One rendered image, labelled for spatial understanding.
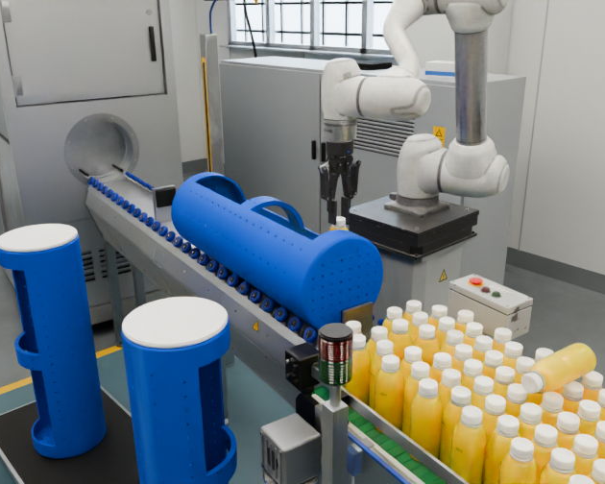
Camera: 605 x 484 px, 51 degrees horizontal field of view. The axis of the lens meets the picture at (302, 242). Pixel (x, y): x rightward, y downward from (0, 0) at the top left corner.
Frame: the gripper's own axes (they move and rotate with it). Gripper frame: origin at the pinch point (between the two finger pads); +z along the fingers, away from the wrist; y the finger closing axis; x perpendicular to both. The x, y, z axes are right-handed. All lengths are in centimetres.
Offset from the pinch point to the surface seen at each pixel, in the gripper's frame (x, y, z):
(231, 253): -28.8, 19.7, 17.6
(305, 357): 23.0, 27.2, 27.1
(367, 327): 16.6, 2.2, 29.2
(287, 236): -5.3, 14.0, 6.4
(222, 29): -483, -213, -35
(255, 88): -250, -118, -3
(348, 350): 57, 41, 4
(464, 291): 31.7, -18.6, 17.9
